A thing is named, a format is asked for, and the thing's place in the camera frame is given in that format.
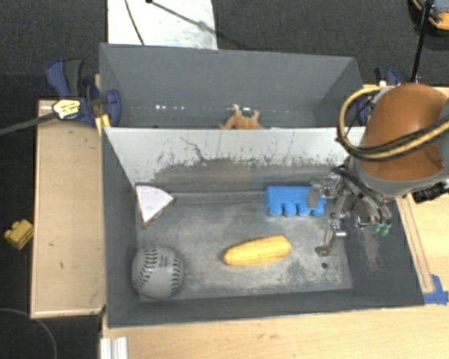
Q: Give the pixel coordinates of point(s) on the grey baseball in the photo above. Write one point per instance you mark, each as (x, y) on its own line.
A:
(157, 272)

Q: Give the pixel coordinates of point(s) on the black cylinder on white bracket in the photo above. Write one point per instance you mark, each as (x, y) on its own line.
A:
(432, 191)

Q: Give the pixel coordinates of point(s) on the blue toy block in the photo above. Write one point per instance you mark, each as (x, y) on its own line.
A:
(284, 196)

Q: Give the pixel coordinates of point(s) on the grey metal bin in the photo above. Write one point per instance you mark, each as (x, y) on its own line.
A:
(247, 286)

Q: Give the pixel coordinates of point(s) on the white wedge with brown rim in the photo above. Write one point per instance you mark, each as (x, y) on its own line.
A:
(151, 202)

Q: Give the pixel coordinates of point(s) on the orange toy animal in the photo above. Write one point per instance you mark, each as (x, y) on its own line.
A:
(241, 122)

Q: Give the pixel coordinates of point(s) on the yellow toy corn cob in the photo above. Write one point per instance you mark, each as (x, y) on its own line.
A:
(257, 251)

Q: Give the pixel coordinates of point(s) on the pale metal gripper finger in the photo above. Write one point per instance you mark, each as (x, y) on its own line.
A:
(327, 244)
(313, 196)

